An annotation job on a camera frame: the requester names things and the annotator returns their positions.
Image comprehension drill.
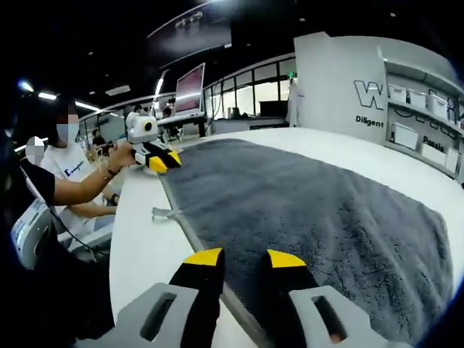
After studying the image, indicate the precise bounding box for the grey towel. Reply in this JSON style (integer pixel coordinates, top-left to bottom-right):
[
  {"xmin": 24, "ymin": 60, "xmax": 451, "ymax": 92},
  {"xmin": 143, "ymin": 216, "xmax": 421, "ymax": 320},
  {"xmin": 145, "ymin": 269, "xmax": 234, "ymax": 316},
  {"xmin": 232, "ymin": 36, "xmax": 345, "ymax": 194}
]
[{"xmin": 151, "ymin": 137, "xmax": 456, "ymax": 348}]

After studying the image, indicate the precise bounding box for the flat white box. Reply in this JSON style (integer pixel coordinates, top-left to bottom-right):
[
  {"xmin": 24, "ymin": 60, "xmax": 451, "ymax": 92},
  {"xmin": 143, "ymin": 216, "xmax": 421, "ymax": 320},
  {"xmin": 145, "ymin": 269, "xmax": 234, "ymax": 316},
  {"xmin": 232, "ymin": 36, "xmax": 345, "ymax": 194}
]
[{"xmin": 422, "ymin": 146, "xmax": 447, "ymax": 166}]

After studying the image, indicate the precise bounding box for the person's left hand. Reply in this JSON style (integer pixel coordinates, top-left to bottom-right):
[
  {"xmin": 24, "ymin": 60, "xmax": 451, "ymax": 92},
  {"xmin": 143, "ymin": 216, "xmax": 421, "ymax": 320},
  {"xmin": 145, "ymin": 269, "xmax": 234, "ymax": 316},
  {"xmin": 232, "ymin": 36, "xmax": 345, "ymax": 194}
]
[{"xmin": 107, "ymin": 141, "xmax": 141, "ymax": 175}]

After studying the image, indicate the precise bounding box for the white monitor desk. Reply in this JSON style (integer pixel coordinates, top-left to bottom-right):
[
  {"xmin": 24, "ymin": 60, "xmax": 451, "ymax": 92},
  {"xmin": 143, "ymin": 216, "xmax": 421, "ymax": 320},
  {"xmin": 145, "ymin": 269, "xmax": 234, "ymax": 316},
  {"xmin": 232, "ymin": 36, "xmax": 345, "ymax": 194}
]
[{"xmin": 157, "ymin": 111, "xmax": 210, "ymax": 139}]

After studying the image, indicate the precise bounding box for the large tilted monitor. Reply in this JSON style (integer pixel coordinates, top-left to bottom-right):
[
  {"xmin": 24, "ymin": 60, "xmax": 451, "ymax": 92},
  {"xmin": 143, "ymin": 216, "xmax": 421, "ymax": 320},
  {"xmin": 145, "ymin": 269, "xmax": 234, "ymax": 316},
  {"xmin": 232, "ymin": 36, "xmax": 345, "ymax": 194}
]
[{"xmin": 175, "ymin": 62, "xmax": 206, "ymax": 115}]

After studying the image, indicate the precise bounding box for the grey counter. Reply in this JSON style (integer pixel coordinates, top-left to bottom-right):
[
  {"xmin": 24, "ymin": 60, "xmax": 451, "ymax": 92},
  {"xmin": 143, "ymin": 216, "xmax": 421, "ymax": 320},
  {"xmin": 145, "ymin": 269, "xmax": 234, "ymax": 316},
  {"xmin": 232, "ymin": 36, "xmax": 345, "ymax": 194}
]
[{"xmin": 212, "ymin": 115, "xmax": 291, "ymax": 136}]

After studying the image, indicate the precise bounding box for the black box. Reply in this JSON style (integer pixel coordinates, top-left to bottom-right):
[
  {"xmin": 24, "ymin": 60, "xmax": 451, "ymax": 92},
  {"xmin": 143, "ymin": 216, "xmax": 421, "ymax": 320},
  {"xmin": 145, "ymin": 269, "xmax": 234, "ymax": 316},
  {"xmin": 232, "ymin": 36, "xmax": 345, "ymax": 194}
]
[{"xmin": 259, "ymin": 100, "xmax": 289, "ymax": 117}]

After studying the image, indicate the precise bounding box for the white hanging coat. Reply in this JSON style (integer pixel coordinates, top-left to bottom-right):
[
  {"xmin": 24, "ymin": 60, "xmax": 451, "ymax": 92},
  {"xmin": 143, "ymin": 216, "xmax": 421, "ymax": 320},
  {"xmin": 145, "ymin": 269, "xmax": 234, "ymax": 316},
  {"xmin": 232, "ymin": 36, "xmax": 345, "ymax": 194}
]
[{"xmin": 286, "ymin": 79, "xmax": 304, "ymax": 128}]

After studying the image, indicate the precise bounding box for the person's black shirt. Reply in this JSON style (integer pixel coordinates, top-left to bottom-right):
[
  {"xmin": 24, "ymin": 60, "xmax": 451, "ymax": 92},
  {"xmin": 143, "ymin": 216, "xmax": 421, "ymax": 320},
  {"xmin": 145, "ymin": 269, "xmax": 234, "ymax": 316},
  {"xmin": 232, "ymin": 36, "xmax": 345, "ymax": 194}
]
[{"xmin": 0, "ymin": 155, "xmax": 117, "ymax": 344}]

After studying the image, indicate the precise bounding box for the white chest device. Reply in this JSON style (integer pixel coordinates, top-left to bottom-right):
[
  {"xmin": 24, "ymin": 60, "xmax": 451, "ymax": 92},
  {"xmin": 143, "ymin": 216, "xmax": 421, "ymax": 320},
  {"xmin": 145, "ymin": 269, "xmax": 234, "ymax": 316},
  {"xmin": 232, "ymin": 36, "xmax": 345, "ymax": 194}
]
[{"xmin": 9, "ymin": 198, "xmax": 54, "ymax": 271}]

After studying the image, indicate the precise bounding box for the large white storage bin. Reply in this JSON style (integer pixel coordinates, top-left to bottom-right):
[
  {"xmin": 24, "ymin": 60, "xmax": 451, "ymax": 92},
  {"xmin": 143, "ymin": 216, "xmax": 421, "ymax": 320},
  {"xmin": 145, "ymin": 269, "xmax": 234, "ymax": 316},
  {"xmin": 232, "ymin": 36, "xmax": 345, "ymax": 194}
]
[{"xmin": 391, "ymin": 122, "xmax": 420, "ymax": 149}]

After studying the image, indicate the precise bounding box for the upright white box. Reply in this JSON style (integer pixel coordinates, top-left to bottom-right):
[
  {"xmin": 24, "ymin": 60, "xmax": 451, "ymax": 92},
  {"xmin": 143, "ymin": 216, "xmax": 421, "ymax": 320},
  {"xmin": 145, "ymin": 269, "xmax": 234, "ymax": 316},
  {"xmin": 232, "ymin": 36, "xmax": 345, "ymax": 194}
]
[{"xmin": 444, "ymin": 147, "xmax": 458, "ymax": 173}]

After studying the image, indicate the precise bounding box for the grey metal shelving unit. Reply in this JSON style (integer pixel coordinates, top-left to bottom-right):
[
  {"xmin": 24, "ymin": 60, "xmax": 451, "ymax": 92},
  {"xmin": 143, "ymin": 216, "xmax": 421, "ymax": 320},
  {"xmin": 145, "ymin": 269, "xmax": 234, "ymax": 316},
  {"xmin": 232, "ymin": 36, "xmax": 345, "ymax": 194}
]
[{"xmin": 376, "ymin": 45, "xmax": 464, "ymax": 178}]

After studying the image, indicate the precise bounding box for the thin wrist bracelet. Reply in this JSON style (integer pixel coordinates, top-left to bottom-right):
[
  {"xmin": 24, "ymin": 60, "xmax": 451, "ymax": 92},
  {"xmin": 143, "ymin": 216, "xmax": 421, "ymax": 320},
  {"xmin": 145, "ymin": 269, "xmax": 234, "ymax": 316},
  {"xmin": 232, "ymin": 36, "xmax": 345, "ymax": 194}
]
[{"xmin": 97, "ymin": 161, "xmax": 112, "ymax": 183}]

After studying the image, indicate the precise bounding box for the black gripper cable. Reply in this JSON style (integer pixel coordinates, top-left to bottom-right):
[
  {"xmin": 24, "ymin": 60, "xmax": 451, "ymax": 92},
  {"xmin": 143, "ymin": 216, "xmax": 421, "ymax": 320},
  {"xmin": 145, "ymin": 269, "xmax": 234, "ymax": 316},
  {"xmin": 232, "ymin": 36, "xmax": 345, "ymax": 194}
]
[{"xmin": 46, "ymin": 206, "xmax": 97, "ymax": 253}]

